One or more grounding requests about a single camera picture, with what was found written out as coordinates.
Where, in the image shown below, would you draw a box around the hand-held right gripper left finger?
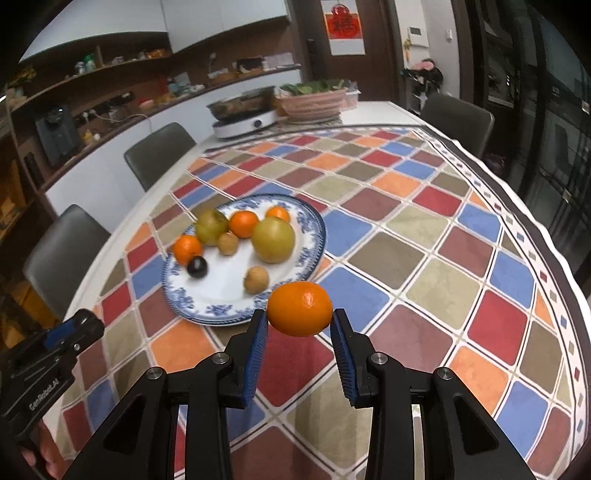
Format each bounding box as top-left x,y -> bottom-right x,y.
62,308 -> 269,480

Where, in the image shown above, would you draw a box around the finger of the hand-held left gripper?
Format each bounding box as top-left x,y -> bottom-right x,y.
48,314 -> 106,366
44,310 -> 93,348

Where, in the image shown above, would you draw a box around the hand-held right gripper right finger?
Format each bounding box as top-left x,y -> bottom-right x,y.
331,308 -> 532,480

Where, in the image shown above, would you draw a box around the large orange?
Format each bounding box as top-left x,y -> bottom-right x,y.
267,282 -> 334,337

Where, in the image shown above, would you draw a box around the blue and white porcelain plate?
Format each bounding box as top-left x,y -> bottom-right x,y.
161,194 -> 327,326

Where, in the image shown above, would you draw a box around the yellow-green round fruit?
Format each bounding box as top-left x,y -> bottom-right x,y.
194,209 -> 230,246

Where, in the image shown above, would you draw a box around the person's left hand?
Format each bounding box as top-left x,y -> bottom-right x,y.
21,422 -> 70,480

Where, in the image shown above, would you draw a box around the grey dining chair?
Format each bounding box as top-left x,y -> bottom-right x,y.
124,122 -> 197,192
420,93 -> 495,160
23,204 -> 112,319

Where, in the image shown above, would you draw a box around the large yellow-green pear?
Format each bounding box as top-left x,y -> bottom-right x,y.
251,217 -> 296,264

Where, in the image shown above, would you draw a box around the colourful checkered tablecloth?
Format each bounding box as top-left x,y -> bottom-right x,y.
55,124 -> 583,480

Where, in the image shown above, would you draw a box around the black countertop appliance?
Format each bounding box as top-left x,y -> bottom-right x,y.
36,105 -> 86,167

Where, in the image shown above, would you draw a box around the white electric hot pot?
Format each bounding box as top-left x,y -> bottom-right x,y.
206,85 -> 280,140

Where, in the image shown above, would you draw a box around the pink plastic basket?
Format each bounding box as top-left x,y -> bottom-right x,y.
277,88 -> 349,123

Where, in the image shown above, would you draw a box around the yellow flowers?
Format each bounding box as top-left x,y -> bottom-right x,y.
7,67 -> 38,88

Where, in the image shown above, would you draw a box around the green leafy vegetables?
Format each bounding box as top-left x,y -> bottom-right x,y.
279,79 -> 347,96

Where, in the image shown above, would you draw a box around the pink and black plush toy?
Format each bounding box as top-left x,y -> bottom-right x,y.
399,59 -> 444,112

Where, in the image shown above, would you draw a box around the white upper cabinet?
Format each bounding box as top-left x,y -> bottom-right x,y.
18,0 -> 289,64

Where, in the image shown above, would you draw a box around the wooden wall shelf unit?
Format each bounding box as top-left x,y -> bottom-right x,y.
0,41 -> 305,241

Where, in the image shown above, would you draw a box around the red wall poster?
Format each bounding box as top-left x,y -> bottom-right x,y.
322,0 -> 367,56

